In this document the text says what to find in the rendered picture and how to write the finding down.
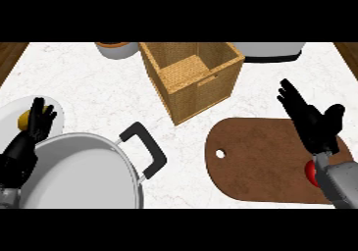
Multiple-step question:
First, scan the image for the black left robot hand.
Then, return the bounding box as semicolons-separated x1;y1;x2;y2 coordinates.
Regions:
0;96;59;190

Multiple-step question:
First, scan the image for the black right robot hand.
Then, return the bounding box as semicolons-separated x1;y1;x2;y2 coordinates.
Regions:
276;77;347;156

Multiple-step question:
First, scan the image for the brown wooden cutting board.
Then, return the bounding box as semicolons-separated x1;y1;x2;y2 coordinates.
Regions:
205;117;356;205

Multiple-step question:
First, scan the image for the red tomato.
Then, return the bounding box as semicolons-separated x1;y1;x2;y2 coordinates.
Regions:
304;160;323;188

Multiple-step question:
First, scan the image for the wicker basket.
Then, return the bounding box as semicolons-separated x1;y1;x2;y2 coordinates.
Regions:
139;42;248;126

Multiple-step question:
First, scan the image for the yellow fruit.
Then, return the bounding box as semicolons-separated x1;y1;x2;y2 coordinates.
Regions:
17;109;35;130

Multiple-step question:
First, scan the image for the white appliance with black base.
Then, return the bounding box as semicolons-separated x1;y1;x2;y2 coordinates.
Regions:
230;42;306;64

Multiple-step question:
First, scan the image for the grey round container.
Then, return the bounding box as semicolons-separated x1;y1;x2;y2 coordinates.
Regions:
94;42;142;61

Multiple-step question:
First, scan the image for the silver pot with black handle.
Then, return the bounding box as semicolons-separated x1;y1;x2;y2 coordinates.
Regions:
19;121;170;210

